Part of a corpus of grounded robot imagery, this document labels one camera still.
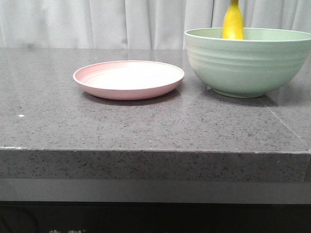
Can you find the yellow banana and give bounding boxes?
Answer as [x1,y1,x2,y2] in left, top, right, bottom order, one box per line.
[222,0,244,40]

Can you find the pink plate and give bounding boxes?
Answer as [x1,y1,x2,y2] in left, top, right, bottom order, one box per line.
[73,60,185,100]

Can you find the green ribbed bowl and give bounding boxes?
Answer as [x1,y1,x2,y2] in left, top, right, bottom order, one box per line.
[184,28,311,98]

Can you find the white curtain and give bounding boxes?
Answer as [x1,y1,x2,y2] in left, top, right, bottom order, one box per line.
[0,0,311,50]

